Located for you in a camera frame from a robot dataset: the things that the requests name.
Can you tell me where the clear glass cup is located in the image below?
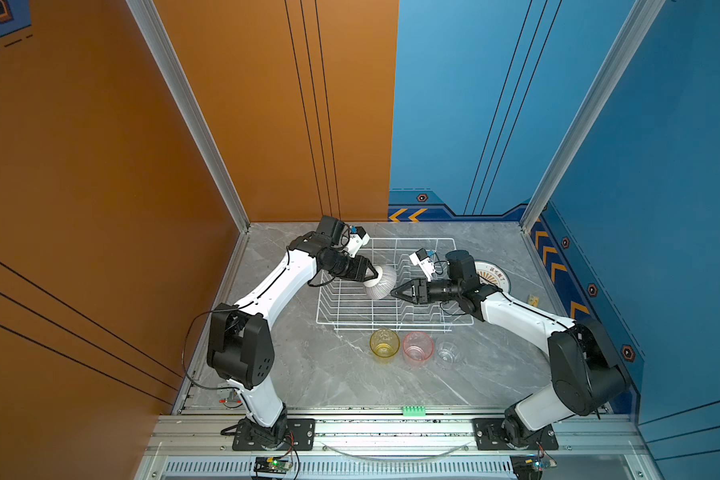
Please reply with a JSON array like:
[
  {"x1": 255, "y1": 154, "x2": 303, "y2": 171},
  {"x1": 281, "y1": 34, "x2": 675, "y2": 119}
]
[{"x1": 435, "y1": 336, "x2": 463, "y2": 369}]

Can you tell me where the white ribbed bowl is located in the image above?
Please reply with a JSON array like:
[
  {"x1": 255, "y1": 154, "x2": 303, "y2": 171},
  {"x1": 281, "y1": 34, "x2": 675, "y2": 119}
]
[{"x1": 363, "y1": 265, "x2": 397, "y2": 300}]

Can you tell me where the left circuit board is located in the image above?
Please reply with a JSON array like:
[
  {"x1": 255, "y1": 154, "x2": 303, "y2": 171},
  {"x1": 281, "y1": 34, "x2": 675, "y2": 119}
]
[{"x1": 252, "y1": 457, "x2": 295, "y2": 479}]

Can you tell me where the aluminium front rail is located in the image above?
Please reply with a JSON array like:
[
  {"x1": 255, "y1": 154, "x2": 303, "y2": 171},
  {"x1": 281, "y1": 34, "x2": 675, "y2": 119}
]
[{"x1": 145, "y1": 412, "x2": 648, "y2": 458}]

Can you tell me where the green terminal connector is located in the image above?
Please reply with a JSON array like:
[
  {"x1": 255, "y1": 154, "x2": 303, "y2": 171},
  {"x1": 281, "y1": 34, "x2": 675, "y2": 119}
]
[{"x1": 401, "y1": 406, "x2": 426, "y2": 417}]

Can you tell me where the right circuit board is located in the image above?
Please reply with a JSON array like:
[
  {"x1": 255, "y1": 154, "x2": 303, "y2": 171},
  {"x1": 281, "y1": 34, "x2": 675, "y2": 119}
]
[{"x1": 510, "y1": 457, "x2": 543, "y2": 480}]

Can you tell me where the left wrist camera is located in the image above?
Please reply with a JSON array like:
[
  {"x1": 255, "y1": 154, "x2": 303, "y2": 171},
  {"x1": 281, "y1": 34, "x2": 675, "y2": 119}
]
[{"x1": 342, "y1": 226, "x2": 370, "y2": 258}]

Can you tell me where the white wire dish rack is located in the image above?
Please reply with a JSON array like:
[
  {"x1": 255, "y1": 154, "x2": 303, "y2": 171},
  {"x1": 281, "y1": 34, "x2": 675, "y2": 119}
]
[{"x1": 316, "y1": 237, "x2": 474, "y2": 333}]

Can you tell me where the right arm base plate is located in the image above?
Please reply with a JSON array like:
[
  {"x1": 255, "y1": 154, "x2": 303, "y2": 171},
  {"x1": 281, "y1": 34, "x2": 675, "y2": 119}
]
[{"x1": 471, "y1": 417, "x2": 559, "y2": 451}]

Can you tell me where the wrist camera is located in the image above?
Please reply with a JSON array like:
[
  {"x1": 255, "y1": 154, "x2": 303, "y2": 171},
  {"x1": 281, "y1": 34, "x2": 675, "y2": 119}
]
[
  {"x1": 409, "y1": 248, "x2": 436, "y2": 281},
  {"x1": 342, "y1": 226, "x2": 370, "y2": 258}
]

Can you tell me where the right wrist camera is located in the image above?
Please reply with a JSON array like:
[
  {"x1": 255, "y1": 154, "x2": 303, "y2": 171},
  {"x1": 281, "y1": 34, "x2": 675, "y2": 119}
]
[{"x1": 409, "y1": 248, "x2": 436, "y2": 281}]

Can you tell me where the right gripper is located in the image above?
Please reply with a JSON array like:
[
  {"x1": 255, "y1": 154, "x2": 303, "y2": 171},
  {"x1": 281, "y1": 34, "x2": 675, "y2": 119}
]
[{"x1": 392, "y1": 279, "x2": 462, "y2": 307}]

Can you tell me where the pink glass cup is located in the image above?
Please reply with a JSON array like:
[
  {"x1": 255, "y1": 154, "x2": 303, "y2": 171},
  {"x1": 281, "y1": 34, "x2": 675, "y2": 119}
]
[{"x1": 402, "y1": 331, "x2": 434, "y2": 368}]

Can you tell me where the yellow glass cup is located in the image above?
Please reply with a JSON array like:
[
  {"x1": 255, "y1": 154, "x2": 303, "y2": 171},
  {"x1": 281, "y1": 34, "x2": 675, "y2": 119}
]
[{"x1": 369, "y1": 328, "x2": 401, "y2": 363}]

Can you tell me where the circuit board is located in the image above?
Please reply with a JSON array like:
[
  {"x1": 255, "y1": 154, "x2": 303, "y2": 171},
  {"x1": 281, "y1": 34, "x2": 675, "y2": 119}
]
[
  {"x1": 510, "y1": 457, "x2": 543, "y2": 480},
  {"x1": 252, "y1": 457, "x2": 295, "y2": 479}
]

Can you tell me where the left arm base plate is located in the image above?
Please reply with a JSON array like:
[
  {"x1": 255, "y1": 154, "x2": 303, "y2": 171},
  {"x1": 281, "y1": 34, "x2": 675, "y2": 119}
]
[{"x1": 232, "y1": 417, "x2": 316, "y2": 452}]

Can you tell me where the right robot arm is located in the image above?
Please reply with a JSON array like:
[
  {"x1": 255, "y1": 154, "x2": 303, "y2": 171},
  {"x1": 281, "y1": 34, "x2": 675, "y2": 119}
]
[{"x1": 390, "y1": 250, "x2": 632, "y2": 449}]

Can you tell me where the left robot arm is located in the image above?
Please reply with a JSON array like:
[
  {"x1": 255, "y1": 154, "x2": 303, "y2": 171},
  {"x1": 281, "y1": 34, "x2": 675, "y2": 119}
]
[{"x1": 206, "y1": 216, "x2": 397, "y2": 449}]

